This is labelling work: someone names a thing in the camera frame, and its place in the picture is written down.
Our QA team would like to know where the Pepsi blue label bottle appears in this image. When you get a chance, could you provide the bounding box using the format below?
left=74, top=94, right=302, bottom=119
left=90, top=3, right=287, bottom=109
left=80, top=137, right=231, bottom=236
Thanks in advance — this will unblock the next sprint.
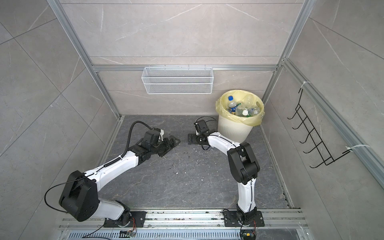
left=249, top=106, right=261, bottom=117

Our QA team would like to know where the clear crushed bottle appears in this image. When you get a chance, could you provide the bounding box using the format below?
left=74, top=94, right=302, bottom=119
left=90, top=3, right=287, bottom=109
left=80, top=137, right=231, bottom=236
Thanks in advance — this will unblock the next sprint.
left=243, top=94, right=257, bottom=110

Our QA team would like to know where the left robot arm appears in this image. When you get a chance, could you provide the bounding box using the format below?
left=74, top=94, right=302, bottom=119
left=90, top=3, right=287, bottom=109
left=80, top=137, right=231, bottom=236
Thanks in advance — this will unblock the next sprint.
left=59, top=129, right=181, bottom=227

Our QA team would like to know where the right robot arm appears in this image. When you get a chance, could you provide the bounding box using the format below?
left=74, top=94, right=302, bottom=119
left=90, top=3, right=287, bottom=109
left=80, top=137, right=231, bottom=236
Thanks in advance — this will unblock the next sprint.
left=188, top=118, right=260, bottom=225

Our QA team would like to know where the yellow bin liner bag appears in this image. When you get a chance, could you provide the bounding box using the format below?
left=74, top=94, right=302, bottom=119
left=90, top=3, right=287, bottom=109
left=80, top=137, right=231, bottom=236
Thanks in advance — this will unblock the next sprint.
left=216, top=90, right=265, bottom=127

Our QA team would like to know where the white plastic waste bin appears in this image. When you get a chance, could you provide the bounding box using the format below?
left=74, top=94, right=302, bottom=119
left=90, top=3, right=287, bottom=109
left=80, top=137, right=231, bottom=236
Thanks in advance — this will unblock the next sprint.
left=218, top=116, right=253, bottom=143

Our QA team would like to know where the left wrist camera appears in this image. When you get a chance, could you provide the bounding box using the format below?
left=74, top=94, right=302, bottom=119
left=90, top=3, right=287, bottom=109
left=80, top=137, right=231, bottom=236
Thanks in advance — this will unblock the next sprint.
left=159, top=129, right=165, bottom=141

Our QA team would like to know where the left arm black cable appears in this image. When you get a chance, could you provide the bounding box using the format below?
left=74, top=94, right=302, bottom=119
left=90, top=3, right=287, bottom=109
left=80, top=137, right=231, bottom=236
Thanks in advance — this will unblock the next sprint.
left=44, top=120, right=154, bottom=240

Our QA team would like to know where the white wire mesh basket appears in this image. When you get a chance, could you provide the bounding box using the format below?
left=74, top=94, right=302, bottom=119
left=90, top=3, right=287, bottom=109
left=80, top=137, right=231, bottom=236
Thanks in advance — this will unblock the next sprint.
left=142, top=67, right=214, bottom=95

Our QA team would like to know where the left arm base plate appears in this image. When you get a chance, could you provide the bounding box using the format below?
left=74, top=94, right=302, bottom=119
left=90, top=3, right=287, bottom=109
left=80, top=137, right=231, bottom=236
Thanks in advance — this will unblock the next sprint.
left=104, top=211, right=147, bottom=228

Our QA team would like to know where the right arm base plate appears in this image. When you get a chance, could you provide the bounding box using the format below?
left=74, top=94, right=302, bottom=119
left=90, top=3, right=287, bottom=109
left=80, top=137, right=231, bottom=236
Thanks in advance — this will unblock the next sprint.
left=222, top=209, right=265, bottom=227

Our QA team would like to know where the aluminium front rail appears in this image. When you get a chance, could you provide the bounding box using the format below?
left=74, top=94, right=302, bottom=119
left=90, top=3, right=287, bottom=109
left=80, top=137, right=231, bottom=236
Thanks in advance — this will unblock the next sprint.
left=53, top=209, right=313, bottom=240

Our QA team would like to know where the black wire hook rack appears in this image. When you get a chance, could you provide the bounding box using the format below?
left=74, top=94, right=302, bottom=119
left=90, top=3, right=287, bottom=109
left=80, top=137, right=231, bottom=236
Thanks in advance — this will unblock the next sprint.
left=287, top=87, right=370, bottom=169

